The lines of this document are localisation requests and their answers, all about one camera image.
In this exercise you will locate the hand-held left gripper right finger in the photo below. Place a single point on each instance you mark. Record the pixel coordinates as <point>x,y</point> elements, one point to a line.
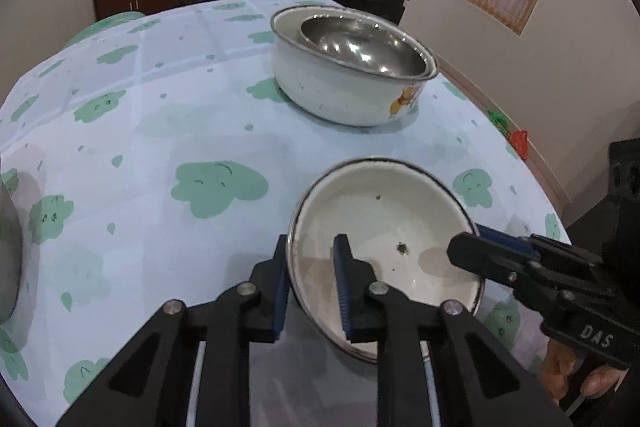
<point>342,287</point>

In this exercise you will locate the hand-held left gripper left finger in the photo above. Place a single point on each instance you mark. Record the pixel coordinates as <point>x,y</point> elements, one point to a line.
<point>281,302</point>

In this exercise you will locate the large steel bowl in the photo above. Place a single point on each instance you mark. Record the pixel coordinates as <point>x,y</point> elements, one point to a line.
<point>7,257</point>

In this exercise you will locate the green round stool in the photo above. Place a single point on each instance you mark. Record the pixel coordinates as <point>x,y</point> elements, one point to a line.
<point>105,24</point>

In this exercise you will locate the green plastic scrap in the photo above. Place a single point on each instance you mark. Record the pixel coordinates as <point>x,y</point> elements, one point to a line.
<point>498,119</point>

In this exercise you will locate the large white enamel bowl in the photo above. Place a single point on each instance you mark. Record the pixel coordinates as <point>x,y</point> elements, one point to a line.
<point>325,82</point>

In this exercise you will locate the red plastic scrap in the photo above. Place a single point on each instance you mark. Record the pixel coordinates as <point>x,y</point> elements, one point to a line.
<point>519,144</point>

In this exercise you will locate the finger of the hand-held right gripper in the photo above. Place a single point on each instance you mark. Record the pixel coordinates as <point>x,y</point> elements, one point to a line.
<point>505,241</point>
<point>480,254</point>

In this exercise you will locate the small white enamel bowl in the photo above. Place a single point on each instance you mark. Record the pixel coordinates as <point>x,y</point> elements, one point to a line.
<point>390,217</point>

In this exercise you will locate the small deep steel bowl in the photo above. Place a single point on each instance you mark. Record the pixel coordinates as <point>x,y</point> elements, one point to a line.
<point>360,47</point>

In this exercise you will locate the blue green-patterned tablecloth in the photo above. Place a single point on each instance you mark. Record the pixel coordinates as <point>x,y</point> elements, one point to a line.
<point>150,207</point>

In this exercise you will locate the person's right hand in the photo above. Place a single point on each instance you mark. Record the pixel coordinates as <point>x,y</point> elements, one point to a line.
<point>552,372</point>

